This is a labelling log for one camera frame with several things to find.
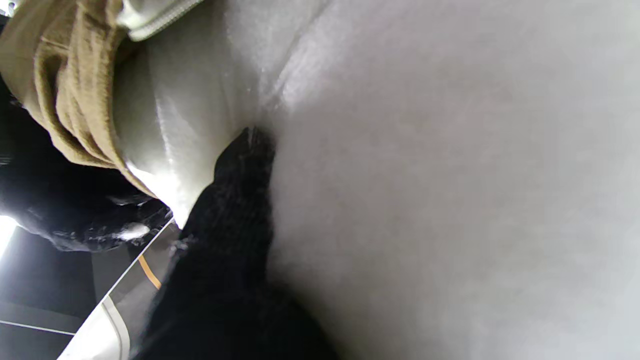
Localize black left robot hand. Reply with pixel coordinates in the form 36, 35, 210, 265
131, 126, 343, 360

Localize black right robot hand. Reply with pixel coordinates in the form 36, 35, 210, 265
0, 85, 175, 253

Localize brown pillowcase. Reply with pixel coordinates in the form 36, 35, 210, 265
0, 0, 158, 198

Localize white pillow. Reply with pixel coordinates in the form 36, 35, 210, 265
112, 0, 640, 360

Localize orange strip on backdrop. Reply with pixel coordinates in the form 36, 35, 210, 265
137, 255, 163, 291

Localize dark wall panel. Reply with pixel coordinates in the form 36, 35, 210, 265
0, 225, 181, 360

